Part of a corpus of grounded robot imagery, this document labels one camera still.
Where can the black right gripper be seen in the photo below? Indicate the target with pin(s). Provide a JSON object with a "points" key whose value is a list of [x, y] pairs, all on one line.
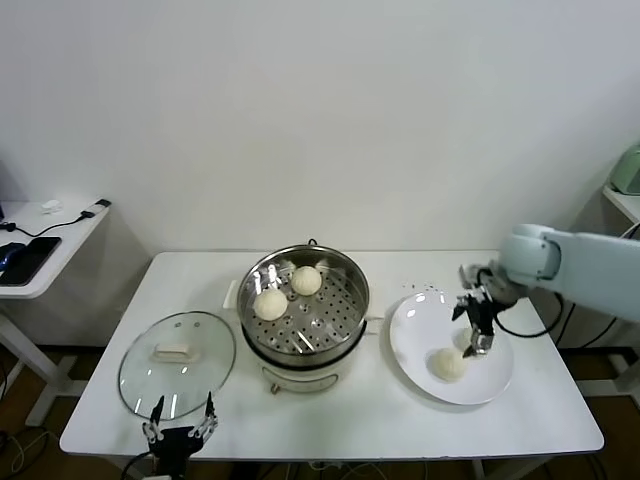
{"points": [[482, 315]]}

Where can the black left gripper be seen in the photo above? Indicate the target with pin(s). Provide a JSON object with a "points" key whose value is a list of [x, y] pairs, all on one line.
{"points": [[172, 447]]}

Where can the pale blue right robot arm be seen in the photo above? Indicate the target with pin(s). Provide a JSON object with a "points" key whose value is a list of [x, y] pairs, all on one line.
{"points": [[590, 265]]}

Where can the perforated steel steamer pot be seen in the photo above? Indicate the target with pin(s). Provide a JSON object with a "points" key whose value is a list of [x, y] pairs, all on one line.
{"points": [[320, 320]]}

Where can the white round plate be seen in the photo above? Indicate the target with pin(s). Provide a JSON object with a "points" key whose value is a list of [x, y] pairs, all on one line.
{"points": [[492, 380]]}

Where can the cream electric cooker base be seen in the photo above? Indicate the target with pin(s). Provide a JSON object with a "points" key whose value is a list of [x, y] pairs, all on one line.
{"points": [[300, 382]]}

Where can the black smartphone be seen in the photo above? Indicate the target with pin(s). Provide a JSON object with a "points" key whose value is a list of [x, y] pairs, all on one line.
{"points": [[30, 260]]}

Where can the mint green appliance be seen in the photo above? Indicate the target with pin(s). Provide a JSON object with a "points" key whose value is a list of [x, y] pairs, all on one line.
{"points": [[629, 170]]}

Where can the white side table with phone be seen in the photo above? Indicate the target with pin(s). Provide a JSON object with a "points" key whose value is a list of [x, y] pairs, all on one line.
{"points": [[65, 220]]}

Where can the blue computer mouse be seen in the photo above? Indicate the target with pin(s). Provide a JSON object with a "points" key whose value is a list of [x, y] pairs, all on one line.
{"points": [[10, 252]]}

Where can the small white object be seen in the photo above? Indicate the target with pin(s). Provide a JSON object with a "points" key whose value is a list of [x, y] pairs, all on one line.
{"points": [[50, 206]]}

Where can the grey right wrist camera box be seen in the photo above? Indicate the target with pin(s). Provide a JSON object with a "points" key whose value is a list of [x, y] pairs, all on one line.
{"points": [[468, 274]]}

